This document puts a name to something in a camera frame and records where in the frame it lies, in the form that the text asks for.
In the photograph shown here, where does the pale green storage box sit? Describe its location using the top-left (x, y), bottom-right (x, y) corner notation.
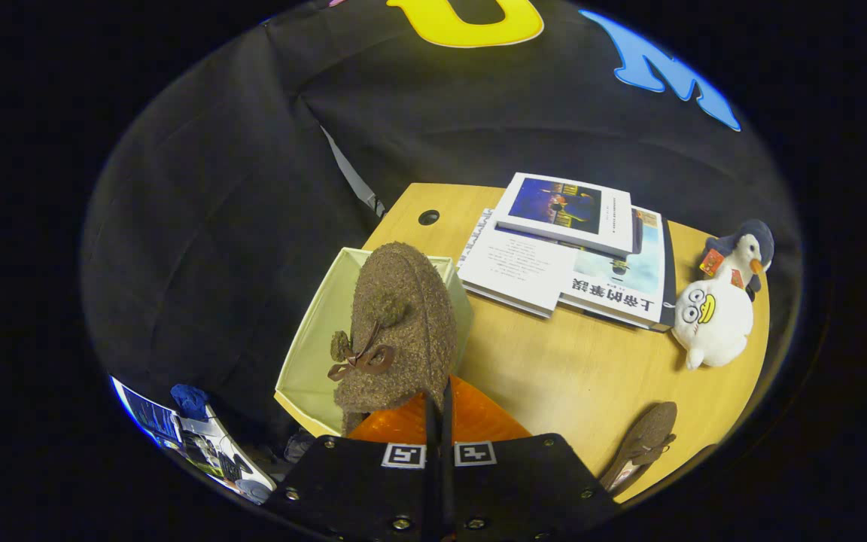
top-left (274, 247), bottom-right (474, 438)

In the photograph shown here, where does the lit computer screen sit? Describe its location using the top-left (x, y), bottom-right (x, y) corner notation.
top-left (110, 376), bottom-right (278, 505)

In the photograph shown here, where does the white duck plush toy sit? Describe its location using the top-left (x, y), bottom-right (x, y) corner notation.
top-left (671, 279), bottom-right (755, 371)

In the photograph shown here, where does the book with blue photo cover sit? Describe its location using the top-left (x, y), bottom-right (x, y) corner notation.
top-left (492, 172), bottom-right (635, 260)

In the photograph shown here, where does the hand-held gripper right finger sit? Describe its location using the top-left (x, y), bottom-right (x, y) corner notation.
top-left (440, 376), bottom-right (622, 542)

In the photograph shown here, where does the penguin plush toy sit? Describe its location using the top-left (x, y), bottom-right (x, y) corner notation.
top-left (699, 219), bottom-right (775, 302)

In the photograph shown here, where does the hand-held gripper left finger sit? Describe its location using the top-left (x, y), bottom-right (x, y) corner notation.
top-left (263, 391), bottom-right (440, 542)

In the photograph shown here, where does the book with sky cover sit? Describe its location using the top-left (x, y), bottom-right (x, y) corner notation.
top-left (558, 207), bottom-right (677, 333)

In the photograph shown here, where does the brown fuzzy shoe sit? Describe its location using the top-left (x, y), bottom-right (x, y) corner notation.
top-left (601, 401), bottom-right (679, 495)
top-left (327, 241), bottom-right (458, 436)

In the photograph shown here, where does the small blue object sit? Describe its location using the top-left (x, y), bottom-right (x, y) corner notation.
top-left (170, 384), bottom-right (210, 420)

